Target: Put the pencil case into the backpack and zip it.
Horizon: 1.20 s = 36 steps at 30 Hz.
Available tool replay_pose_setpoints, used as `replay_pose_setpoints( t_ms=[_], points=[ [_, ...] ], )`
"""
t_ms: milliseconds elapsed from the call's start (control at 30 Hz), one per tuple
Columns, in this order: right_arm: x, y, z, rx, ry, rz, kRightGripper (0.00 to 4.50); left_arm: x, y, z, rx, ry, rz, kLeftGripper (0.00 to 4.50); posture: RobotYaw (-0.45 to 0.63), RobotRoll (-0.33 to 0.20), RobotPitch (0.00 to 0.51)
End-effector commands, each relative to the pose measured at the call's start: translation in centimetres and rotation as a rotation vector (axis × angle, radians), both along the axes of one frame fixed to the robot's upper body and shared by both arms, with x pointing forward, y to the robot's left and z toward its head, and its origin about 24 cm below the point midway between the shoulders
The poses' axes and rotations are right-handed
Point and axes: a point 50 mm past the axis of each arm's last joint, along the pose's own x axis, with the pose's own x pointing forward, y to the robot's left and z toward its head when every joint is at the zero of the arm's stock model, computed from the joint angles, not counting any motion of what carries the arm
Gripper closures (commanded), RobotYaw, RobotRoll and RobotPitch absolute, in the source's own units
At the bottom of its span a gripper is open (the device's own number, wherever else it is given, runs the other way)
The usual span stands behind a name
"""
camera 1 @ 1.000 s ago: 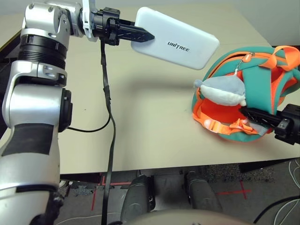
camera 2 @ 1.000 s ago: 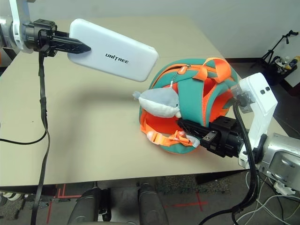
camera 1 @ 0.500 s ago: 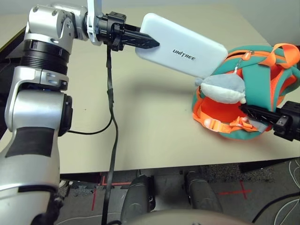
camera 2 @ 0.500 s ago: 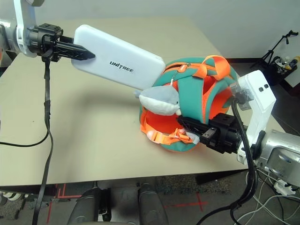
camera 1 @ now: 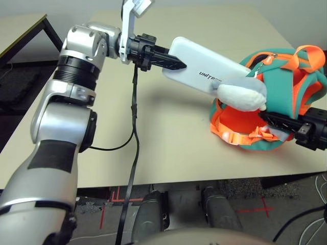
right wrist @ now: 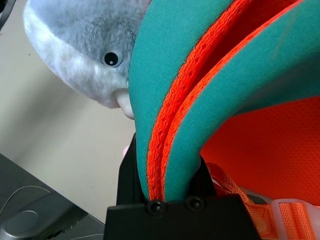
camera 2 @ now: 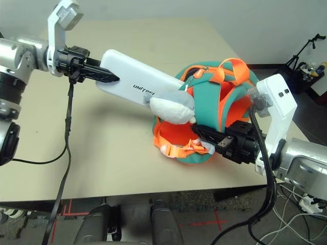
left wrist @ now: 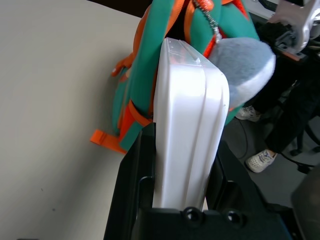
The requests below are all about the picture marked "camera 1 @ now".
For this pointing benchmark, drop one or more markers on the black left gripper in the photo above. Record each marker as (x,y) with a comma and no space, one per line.
(140,49)

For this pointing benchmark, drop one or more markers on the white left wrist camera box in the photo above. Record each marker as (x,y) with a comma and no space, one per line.
(127,30)

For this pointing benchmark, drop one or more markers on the orange teal backpack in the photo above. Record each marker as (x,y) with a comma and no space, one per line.
(278,89)

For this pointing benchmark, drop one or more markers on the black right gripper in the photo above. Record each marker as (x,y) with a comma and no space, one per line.
(316,130)

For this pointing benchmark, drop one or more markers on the dark grey robot left leg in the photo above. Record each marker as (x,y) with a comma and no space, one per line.
(149,217)

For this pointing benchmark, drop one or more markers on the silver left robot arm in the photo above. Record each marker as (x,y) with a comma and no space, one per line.
(58,122)

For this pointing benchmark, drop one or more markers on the dark grey robot right leg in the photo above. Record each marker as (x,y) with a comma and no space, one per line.
(219,211)

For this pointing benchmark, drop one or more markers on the dark grey robot leg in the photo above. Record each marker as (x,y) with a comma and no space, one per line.
(219,211)
(149,217)

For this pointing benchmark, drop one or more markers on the grey robot torso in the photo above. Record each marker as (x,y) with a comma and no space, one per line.
(199,238)

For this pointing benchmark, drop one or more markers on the dark speckled floor mat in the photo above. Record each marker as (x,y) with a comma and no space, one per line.
(255,190)

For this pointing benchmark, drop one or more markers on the grey white plush shark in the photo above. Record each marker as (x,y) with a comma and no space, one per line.
(240,97)

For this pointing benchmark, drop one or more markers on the white pencil case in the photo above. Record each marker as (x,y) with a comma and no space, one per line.
(194,61)

